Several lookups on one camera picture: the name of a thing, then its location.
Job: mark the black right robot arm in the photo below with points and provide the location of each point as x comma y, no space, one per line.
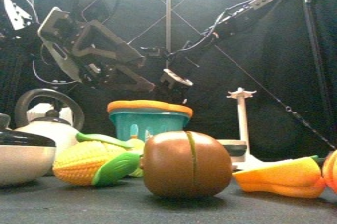
246,11

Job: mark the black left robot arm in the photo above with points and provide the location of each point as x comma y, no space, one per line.
14,14

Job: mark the orange-yellow toy squash half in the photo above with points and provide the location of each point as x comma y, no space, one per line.
280,177

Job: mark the teal basket with orange rim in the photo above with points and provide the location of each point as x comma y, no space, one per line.
147,119

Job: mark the yellow-green toy fruit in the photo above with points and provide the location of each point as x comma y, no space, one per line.
136,144

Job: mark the brown toy kiwi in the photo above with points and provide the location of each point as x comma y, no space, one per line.
187,165

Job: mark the yellow toy corn green husk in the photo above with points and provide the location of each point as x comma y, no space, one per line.
83,162

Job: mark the white pot with black lid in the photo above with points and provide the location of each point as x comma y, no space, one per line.
25,157

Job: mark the orange toy fruit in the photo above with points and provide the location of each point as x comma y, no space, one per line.
331,172

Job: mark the white stand with post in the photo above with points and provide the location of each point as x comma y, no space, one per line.
243,119

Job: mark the grey vertical frame pole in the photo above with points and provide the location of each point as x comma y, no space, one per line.
168,11

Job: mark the black frame post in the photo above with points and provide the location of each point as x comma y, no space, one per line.
318,57

